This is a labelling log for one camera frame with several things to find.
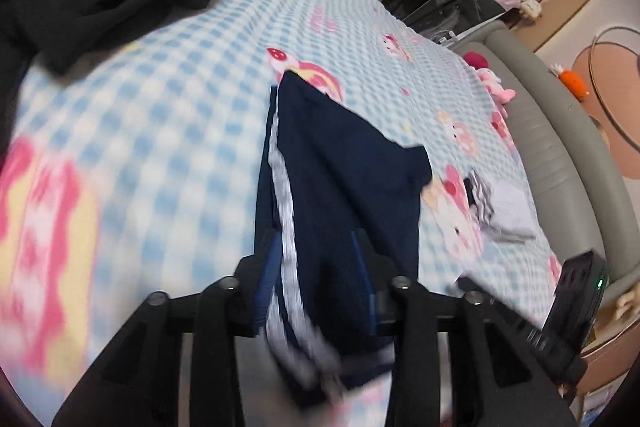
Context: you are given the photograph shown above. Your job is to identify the round wall decoration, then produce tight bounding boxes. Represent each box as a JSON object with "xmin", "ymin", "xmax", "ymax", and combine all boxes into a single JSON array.
[{"xmin": 570, "ymin": 27, "xmax": 640, "ymax": 180}]

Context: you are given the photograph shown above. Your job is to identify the orange carrot plush toy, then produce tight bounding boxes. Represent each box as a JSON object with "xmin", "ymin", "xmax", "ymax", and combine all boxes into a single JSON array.
[{"xmin": 550, "ymin": 63, "xmax": 592, "ymax": 101}]

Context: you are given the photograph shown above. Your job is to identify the blue checked printed blanket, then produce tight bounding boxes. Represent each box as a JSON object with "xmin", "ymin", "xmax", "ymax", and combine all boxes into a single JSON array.
[{"xmin": 0, "ymin": 0, "xmax": 571, "ymax": 427}]

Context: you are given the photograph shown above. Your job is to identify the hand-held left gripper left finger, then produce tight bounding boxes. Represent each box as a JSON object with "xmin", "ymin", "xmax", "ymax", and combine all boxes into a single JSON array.
[{"xmin": 52, "ymin": 227, "xmax": 281, "ymax": 427}]

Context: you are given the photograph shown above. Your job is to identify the navy shorts with silver stripes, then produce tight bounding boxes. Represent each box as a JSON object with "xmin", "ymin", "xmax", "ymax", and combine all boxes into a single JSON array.
[{"xmin": 252, "ymin": 69, "xmax": 434, "ymax": 410}]

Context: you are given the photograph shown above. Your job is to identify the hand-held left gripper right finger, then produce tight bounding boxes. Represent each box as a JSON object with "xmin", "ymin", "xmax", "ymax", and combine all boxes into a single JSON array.
[{"xmin": 350, "ymin": 229, "xmax": 576, "ymax": 427}]

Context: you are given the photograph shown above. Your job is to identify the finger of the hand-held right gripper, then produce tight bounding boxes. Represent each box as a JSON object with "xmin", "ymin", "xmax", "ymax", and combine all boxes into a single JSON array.
[{"xmin": 457, "ymin": 276, "xmax": 588, "ymax": 400}]

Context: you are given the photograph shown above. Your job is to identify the grey padded headboard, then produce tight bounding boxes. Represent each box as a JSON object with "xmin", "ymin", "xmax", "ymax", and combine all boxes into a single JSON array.
[{"xmin": 450, "ymin": 27, "xmax": 632, "ymax": 308}]

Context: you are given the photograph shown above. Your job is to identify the pink plush toy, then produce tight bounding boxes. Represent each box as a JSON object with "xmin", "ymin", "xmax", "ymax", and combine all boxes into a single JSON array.
[{"xmin": 462, "ymin": 51, "xmax": 517, "ymax": 106}]

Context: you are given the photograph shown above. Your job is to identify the folded grey clothes stack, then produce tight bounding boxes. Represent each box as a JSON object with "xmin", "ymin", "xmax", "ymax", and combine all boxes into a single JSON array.
[{"xmin": 462, "ymin": 172, "xmax": 539, "ymax": 244}]

